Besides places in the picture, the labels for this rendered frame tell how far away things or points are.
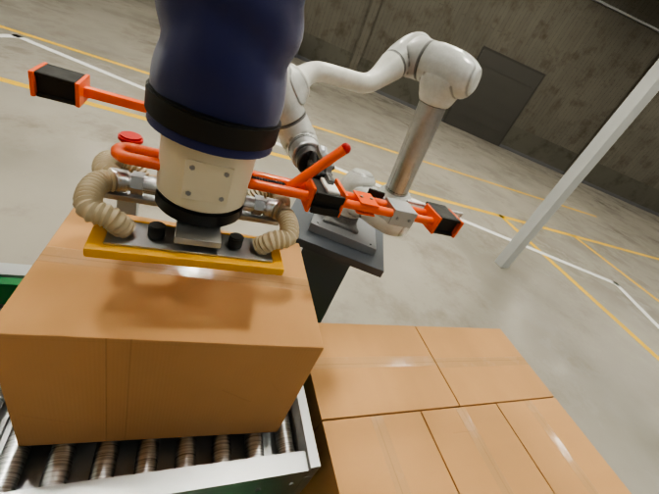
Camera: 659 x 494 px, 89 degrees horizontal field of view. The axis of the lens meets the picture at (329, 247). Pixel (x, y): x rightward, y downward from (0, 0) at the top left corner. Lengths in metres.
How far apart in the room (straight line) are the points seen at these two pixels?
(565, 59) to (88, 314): 15.73
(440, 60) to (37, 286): 1.22
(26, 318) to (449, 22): 14.44
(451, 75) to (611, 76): 15.50
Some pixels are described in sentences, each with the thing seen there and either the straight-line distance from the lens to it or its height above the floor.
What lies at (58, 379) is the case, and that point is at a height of 0.82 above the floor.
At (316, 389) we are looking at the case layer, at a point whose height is 0.54.
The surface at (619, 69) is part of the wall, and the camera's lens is 16.76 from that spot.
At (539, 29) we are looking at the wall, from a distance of 15.45.
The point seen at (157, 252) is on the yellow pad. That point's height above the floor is 1.12.
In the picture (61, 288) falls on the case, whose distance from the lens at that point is 0.84.
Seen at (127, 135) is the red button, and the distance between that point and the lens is 1.26.
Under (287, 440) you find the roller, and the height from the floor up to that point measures 0.55.
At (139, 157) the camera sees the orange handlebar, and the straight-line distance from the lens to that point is 0.69.
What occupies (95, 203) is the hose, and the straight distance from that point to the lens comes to 0.66.
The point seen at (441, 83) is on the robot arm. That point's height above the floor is 1.50.
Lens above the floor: 1.54
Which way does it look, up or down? 32 degrees down
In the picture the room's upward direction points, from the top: 24 degrees clockwise
